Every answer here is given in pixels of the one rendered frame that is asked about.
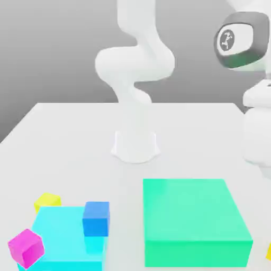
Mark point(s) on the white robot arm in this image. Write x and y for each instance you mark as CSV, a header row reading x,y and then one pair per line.
x,y
135,63

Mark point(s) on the large green box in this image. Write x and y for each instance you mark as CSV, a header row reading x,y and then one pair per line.
x,y
190,216

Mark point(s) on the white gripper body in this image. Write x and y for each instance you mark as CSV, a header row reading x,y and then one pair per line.
x,y
257,137

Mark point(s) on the small magenta cube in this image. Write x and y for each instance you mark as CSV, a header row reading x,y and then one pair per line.
x,y
25,247

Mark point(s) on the small blue cube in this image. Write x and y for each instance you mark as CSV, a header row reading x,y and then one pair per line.
x,y
95,220

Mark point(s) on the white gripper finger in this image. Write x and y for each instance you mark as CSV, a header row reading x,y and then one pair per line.
x,y
266,172

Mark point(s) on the small yellow cube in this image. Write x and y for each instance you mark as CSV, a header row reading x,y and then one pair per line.
x,y
269,252
47,200

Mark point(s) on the large cyan box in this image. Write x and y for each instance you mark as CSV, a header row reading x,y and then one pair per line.
x,y
61,237

